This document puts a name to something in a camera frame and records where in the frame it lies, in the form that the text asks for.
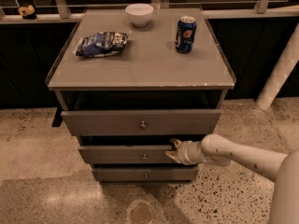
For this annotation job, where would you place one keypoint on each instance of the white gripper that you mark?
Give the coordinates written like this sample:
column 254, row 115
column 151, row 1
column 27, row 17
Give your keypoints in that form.
column 183, row 152

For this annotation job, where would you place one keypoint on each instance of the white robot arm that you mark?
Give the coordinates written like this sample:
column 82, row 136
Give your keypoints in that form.
column 282, row 169

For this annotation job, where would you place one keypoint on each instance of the grey top drawer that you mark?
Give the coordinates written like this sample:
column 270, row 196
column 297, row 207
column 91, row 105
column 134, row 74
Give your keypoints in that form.
column 141, row 122

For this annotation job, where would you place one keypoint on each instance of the grey drawer cabinet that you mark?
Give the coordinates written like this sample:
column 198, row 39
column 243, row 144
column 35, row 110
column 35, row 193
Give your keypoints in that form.
column 148, row 75

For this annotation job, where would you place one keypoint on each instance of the blue pepsi can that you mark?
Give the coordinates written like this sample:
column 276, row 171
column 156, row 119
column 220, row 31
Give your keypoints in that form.
column 185, row 34

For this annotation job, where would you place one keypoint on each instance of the blue chip bag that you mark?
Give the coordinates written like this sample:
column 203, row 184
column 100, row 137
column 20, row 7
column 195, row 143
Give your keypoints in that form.
column 101, row 44

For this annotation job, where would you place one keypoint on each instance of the white ceramic bowl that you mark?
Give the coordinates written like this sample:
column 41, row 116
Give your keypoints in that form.
column 139, row 14

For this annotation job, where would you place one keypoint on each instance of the white slanted pillar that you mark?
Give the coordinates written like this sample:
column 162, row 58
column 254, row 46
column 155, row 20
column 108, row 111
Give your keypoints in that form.
column 280, row 73

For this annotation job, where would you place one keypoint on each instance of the metal window railing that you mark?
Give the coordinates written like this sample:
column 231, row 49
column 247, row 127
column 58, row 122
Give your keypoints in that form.
column 62, row 3

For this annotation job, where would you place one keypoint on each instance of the small yellow black object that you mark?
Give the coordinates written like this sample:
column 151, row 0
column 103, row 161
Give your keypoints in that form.
column 27, row 12

